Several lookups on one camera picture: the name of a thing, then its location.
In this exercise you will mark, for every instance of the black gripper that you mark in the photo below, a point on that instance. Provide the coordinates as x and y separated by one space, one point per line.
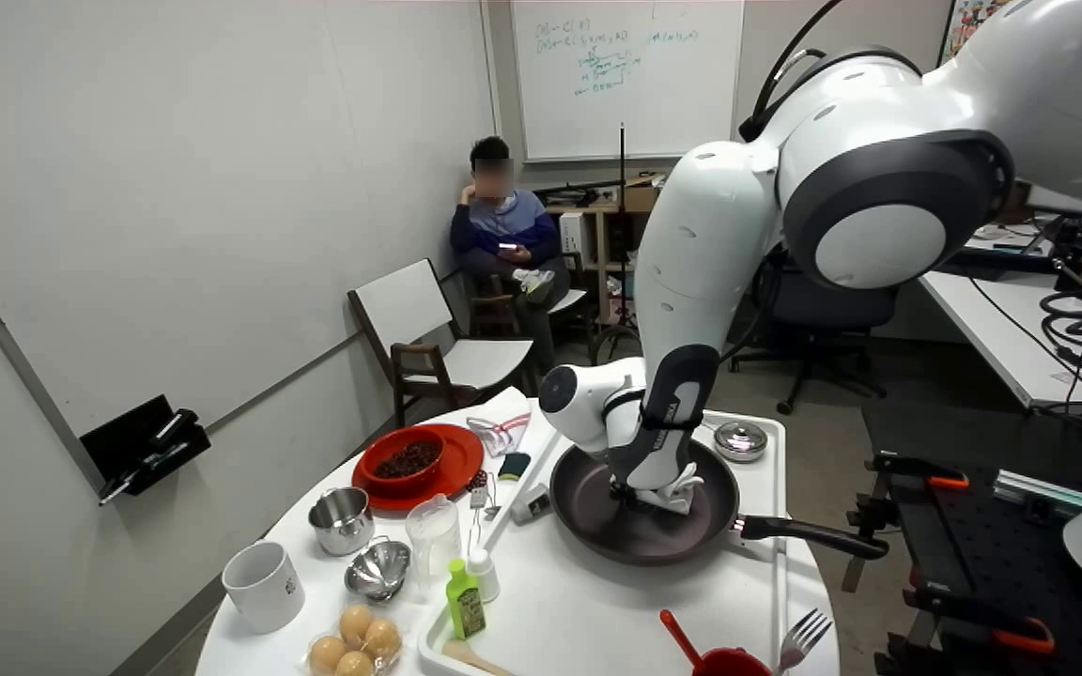
625 474

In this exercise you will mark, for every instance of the black frying pan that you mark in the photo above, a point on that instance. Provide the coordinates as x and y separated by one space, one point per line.
592 513

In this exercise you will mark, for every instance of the white cloth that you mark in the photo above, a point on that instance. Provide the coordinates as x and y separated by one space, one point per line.
674 493

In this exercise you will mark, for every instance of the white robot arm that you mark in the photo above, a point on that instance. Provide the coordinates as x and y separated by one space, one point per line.
706 239

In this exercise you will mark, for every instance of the round silver lid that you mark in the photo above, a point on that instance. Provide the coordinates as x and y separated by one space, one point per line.
742 440

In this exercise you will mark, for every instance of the red striped white packet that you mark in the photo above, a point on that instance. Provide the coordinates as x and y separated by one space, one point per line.
504 419

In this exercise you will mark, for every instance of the white plastic tray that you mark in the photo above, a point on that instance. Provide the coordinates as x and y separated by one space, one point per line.
639 614

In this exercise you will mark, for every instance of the red bowl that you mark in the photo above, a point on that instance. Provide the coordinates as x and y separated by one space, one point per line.
468 455
409 459

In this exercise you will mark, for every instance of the small white bottle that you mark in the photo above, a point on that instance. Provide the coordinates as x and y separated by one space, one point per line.
483 575

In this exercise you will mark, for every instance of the white seat chair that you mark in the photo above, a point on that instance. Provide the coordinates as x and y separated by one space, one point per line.
568 300

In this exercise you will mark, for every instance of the clear plastic measuring cup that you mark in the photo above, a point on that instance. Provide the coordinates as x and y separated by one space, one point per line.
434 538

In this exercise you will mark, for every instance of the wooden shelf unit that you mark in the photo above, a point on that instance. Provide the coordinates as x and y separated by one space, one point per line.
618 266

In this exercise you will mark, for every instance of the green plastic bottle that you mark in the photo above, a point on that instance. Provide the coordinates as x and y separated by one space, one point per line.
468 607

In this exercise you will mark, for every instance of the red cup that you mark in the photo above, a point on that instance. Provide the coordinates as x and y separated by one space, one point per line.
729 662

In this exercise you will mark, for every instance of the silver fork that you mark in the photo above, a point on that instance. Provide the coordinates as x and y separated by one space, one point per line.
805 632

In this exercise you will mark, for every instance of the small stainless steel bowl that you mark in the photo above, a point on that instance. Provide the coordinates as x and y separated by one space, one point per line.
379 572

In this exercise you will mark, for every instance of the seated person blue sweater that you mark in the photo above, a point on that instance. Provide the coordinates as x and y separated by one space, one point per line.
504 229

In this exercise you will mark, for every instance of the white folding chair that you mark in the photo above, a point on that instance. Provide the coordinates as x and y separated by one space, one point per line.
404 305

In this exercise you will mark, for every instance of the black tripod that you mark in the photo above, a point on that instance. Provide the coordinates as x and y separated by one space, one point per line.
620 187

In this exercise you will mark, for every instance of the stainless steel cup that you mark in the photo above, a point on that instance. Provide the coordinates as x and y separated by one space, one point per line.
339 520

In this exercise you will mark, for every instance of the tan bread roll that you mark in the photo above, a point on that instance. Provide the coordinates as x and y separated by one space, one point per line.
329 649
386 639
356 667
359 619

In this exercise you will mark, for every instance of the white mug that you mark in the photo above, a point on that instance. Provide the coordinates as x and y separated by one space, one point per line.
265 587

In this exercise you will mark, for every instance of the black breadboard table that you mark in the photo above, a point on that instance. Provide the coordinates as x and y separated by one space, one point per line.
1004 565

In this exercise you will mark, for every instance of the white desk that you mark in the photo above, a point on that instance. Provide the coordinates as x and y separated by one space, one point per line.
1004 340

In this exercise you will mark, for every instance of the teal metal bar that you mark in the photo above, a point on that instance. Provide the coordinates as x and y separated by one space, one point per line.
1041 488

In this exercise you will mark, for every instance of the cardboard box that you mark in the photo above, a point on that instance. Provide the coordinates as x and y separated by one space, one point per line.
1015 202

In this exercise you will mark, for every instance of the black marker tray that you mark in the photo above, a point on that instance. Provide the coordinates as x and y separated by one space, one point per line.
142 443

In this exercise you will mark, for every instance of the small wall whiteboard with writing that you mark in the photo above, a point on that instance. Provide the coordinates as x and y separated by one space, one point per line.
618 115

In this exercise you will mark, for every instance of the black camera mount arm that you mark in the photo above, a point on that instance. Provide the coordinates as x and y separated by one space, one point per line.
1004 256

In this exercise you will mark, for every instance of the large blank wall whiteboard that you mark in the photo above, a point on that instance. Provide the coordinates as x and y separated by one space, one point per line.
190 226

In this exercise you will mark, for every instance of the colourful wall poster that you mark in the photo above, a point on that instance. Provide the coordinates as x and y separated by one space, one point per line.
956 25

